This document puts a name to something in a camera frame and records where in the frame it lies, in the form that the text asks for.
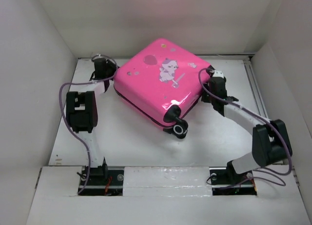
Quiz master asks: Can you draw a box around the pink suitcase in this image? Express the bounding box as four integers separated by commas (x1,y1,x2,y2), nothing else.
114,38,212,139

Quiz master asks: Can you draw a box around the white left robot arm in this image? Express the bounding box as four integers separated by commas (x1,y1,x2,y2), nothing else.
66,54,118,184

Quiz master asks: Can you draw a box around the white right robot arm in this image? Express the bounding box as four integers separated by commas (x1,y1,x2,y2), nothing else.
200,77,293,186

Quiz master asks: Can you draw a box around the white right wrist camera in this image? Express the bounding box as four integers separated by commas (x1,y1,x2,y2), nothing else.
213,70,224,78

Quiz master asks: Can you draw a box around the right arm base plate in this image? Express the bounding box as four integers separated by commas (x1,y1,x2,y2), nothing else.
206,167,257,196

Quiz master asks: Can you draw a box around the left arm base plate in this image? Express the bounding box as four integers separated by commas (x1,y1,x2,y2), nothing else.
77,166,125,196

